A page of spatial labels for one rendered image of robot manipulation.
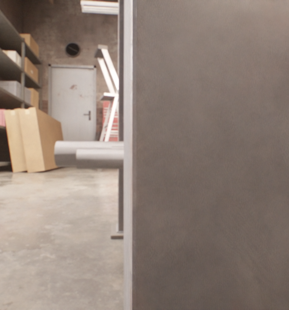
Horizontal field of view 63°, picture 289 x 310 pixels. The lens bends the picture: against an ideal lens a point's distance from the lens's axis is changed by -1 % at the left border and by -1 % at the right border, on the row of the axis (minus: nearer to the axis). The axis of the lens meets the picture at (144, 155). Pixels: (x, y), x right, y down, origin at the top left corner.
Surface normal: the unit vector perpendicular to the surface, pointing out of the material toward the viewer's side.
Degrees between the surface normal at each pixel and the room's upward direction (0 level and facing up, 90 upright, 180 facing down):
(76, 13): 90
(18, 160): 90
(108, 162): 105
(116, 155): 75
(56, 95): 90
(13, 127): 90
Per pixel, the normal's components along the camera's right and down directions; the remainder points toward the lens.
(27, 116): 0.08, 0.04
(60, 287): 0.00, -1.00
